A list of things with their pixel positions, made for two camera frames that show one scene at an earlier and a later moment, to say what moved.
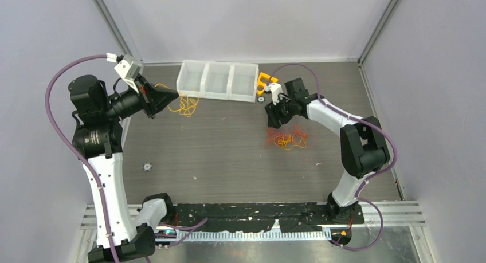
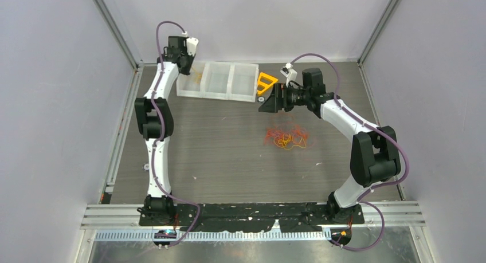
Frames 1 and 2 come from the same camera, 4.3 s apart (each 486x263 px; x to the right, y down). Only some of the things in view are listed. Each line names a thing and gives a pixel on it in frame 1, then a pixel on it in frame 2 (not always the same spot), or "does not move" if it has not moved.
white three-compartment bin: x=218 y=80 does not move
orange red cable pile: x=296 y=136 does not move
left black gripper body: x=140 y=83 -> x=188 y=60
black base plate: x=289 y=217 does not move
